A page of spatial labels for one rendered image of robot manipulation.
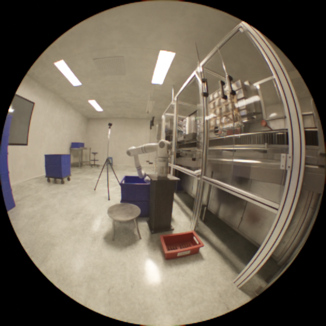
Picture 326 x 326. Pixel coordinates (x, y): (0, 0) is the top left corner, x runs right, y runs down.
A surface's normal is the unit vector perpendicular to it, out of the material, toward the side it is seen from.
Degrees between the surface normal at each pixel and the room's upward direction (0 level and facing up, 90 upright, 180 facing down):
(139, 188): 90
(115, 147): 90
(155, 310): 0
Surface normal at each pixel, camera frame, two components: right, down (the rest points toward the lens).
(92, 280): 0.06, -0.99
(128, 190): 0.20, 0.10
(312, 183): -0.97, -0.04
